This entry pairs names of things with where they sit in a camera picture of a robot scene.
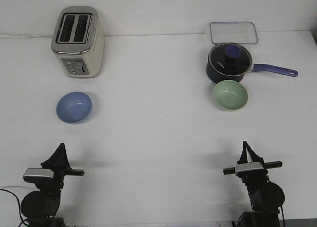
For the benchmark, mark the glass pot lid blue knob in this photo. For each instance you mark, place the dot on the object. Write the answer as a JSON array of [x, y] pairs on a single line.
[[230, 54]]

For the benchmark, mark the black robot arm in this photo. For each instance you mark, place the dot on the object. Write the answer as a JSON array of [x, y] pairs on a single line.
[[41, 206], [266, 198]]

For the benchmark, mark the cream and steel toaster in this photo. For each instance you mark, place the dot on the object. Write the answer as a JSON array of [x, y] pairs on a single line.
[[78, 41]]

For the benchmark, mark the blue bowl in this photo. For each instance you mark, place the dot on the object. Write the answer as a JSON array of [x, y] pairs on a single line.
[[74, 107]]

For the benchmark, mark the dark blue saucepan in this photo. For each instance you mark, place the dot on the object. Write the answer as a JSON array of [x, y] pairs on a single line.
[[221, 74]]

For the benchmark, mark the clear rectangular container lid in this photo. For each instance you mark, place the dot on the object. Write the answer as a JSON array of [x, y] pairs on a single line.
[[242, 32]]

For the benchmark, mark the green bowl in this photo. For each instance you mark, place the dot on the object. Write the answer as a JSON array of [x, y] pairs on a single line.
[[230, 95]]

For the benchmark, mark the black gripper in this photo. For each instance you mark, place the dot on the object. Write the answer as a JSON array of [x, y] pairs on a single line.
[[252, 175], [60, 171]]

